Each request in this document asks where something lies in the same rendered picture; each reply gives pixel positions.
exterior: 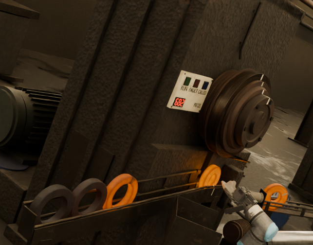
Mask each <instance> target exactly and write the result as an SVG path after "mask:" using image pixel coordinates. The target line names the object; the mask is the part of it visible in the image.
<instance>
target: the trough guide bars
mask: <svg viewBox="0 0 313 245"><path fill-rule="evenodd" d="M271 200H276V198H271ZM264 202H265V203H266V204H263V205H264V206H265V210H264V211H268V209H269V207H275V208H281V209H287V210H295V211H301V214H300V217H304V214H305V213H306V212H307V213H313V211H307V210H313V208H309V207H304V206H300V205H305V206H310V207H313V205H311V204H305V203H299V202H294V201H288V200H287V201H286V202H288V203H293V204H296V205H292V204H287V203H285V204H284V203H278V202H272V201H266V200H265V201H264ZM270 204H277V205H283V206H289V207H295V209H293V208H288V207H282V206H276V205H270ZM299 208H301V209H302V210H299Z"/></svg>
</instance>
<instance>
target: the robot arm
mask: <svg viewBox="0 0 313 245"><path fill-rule="evenodd" d="M221 183H222V187H223V189H224V191H225V193H226V195H227V196H228V197H229V198H230V199H231V200H232V202H234V203H235V204H236V205H237V207H233V208H232V207H228V208H227V209H225V210H224V211H225V214H232V213H234V212H237V211H241V210H244V211H243V213H244V214H245V215H244V217H245V218H246V219H247V220H248V221H249V222H250V224H251V225H252V226H253V227H252V228H251V229H250V230H249V231H248V232H247V233H246V234H245V235H244V236H243V237H242V238H241V239H240V240H239V241H238V242H237V245H313V231H278V227H277V226H276V225H275V223H274V222H273V221H272V220H271V219H270V218H269V217H268V215H267V214H266V213H265V212H264V211H263V210H262V208H261V207H260V206H259V205H256V204H257V203H258V201H257V200H256V199H255V198H254V197H253V196H252V195H251V194H252V193H251V192H250V191H249V190H248V189H247V188H246V187H238V188H237V189H236V187H235V185H236V182H235V181H229V182H227V183H225V182H224V181H221Z"/></svg>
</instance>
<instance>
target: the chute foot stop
mask: <svg viewBox="0 0 313 245"><path fill-rule="evenodd" d="M36 220H37V215H36V214H35V213H33V212H32V211H31V210H30V209H29V208H28V207H26V206H24V208H23V211H22V215H21V219H20V223H19V226H18V233H20V234H21V235H22V236H23V237H24V238H25V239H26V240H27V241H28V242H30V241H31V238H32V235H33V231H34V227H35V224H36Z"/></svg>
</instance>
